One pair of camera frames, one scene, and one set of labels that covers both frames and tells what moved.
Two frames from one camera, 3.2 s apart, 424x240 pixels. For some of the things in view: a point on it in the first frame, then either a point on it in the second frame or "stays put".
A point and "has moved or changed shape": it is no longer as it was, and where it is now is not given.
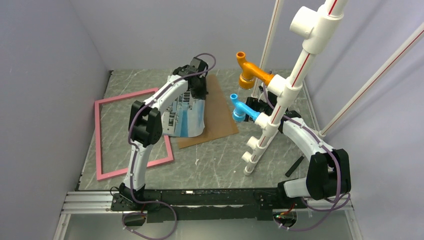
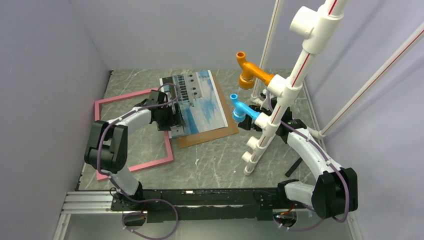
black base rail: (200, 205) stays put
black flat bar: (294, 166) stays put
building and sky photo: (185, 117) has moved or changed shape
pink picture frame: (97, 104) stays put
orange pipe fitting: (250, 72) stays put
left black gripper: (202, 94) to (174, 119)
